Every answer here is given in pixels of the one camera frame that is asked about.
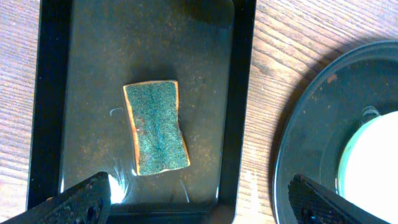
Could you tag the light blue plate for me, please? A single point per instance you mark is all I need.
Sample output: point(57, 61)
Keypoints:
point(367, 172)

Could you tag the orange green scrub sponge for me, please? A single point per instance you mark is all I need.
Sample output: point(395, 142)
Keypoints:
point(152, 109)

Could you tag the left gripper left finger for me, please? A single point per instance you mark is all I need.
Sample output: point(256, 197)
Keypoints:
point(86, 202)

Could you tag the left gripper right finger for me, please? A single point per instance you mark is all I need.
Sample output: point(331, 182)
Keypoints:
point(313, 203)

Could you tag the black round tray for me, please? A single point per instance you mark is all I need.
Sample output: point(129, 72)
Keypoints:
point(326, 116)

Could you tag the black rectangular tray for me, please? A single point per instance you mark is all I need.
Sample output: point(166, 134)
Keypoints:
point(88, 50)

